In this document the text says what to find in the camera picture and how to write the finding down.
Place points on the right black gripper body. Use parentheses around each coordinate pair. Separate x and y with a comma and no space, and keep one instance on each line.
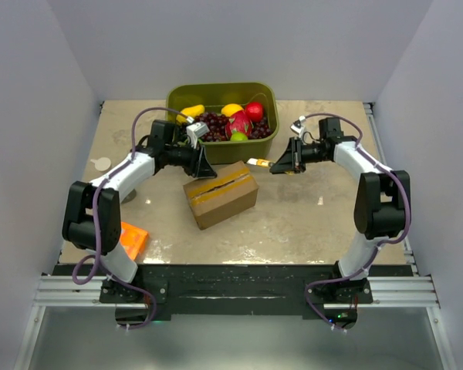
(312,153)

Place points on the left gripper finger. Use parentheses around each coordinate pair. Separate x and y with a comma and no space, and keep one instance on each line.
(203,169)
(191,160)

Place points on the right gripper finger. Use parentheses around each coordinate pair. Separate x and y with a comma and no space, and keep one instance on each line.
(291,150)
(287,165)

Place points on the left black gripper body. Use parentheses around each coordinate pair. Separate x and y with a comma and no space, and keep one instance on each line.
(179,156)

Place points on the yellow utility knife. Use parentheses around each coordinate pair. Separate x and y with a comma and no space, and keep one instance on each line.
(260,162)

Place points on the brown taped cardboard box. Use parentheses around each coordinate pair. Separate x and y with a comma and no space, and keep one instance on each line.
(212,201)

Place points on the olive green plastic bin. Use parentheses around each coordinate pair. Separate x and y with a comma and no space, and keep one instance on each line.
(216,95)

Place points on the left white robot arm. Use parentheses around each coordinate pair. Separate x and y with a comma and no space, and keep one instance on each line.
(92,218)

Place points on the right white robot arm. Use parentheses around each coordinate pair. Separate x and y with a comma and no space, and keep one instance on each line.
(382,211)

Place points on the red grape bunch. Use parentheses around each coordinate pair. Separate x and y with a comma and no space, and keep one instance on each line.
(216,124)

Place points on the green lime fruit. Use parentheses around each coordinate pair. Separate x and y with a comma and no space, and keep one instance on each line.
(238,137)

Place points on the yellow mango fruit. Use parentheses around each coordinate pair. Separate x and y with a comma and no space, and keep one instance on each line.
(188,114)

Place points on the red apple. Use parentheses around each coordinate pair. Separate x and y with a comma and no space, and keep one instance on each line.
(254,111)

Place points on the yellow lemon fruit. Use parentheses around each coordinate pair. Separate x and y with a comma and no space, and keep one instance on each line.
(230,109)

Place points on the bottle with beige cap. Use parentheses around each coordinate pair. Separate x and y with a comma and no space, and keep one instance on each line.
(102,164)

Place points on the orange patterned block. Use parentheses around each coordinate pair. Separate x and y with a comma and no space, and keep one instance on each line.
(133,239)

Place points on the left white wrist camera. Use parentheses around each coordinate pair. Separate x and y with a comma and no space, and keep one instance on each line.
(195,131)

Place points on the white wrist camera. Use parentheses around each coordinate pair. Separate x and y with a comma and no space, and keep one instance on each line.
(195,131)
(298,127)

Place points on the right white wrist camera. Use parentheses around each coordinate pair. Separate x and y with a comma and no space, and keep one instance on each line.
(298,127)

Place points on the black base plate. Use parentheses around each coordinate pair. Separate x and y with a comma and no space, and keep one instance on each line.
(161,291)

